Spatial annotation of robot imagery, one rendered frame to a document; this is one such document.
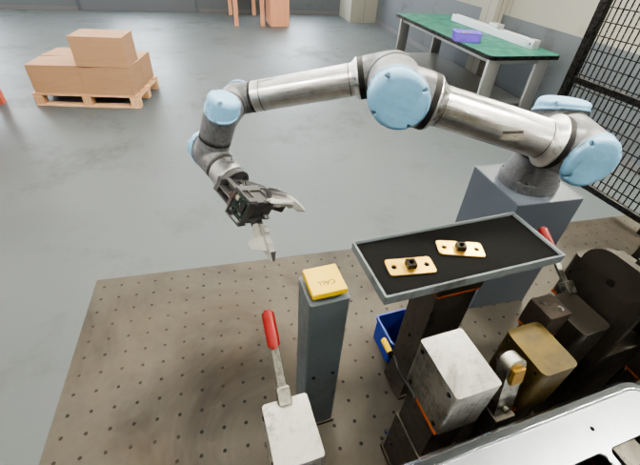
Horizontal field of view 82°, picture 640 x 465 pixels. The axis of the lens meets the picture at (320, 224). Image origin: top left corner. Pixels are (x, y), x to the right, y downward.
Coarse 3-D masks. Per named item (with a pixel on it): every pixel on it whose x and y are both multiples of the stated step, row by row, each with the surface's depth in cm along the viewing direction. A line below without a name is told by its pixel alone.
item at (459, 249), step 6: (438, 240) 69; (444, 240) 69; (438, 246) 67; (444, 246) 68; (450, 246) 68; (456, 246) 67; (462, 246) 66; (468, 246) 68; (474, 246) 68; (480, 246) 68; (438, 252) 66; (444, 252) 66; (450, 252) 66; (456, 252) 66; (462, 252) 66; (468, 252) 67; (474, 252) 67; (480, 252) 67
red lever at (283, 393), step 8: (264, 312) 58; (272, 312) 58; (264, 320) 57; (272, 320) 57; (264, 328) 57; (272, 328) 56; (272, 336) 56; (272, 344) 56; (272, 352) 56; (272, 360) 56; (280, 360) 56; (280, 368) 55; (280, 376) 55; (280, 384) 55; (280, 392) 54; (288, 392) 54; (280, 400) 53; (288, 400) 53
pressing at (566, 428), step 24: (624, 384) 65; (552, 408) 61; (576, 408) 61; (600, 408) 62; (624, 408) 62; (504, 432) 58; (528, 432) 58; (552, 432) 58; (576, 432) 59; (600, 432) 59; (624, 432) 59; (432, 456) 54; (456, 456) 55; (480, 456) 55; (504, 456) 55; (528, 456) 55; (552, 456) 56; (576, 456) 56
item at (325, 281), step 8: (304, 272) 61; (312, 272) 61; (320, 272) 61; (328, 272) 61; (336, 272) 61; (312, 280) 60; (320, 280) 60; (328, 280) 60; (336, 280) 60; (312, 288) 58; (320, 288) 58; (328, 288) 58; (336, 288) 59; (344, 288) 59; (312, 296) 57; (320, 296) 58; (328, 296) 58
